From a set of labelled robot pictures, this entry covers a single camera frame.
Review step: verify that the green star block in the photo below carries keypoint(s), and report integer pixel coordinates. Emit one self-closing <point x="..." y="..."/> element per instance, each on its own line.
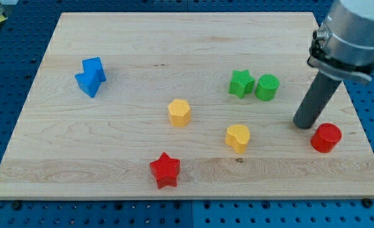
<point x="241" y="83"/>

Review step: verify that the light wooden board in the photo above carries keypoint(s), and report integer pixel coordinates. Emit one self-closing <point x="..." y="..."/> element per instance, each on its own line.
<point x="69" y="146"/>

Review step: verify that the blue arrow block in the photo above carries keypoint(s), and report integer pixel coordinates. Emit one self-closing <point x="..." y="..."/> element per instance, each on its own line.
<point x="90" y="80"/>

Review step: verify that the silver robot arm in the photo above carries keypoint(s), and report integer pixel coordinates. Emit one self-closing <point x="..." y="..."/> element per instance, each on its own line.
<point x="342" y="48"/>

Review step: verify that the yellow hexagon block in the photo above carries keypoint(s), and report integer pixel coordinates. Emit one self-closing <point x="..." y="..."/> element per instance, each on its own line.
<point x="179" y="113"/>

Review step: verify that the yellow heart block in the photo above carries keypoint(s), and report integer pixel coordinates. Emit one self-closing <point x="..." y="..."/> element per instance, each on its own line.
<point x="237" y="137"/>

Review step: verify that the red star block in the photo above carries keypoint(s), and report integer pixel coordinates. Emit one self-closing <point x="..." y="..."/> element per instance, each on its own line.
<point x="165" y="170"/>

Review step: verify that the green cylinder block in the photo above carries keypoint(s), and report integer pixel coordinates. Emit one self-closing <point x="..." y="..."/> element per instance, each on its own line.
<point x="267" y="87"/>

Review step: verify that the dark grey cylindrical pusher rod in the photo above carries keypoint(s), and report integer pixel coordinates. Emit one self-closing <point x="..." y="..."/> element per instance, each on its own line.
<point x="315" y="100"/>

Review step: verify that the red cylinder block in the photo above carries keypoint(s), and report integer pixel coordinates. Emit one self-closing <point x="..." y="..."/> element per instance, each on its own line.
<point x="326" y="137"/>

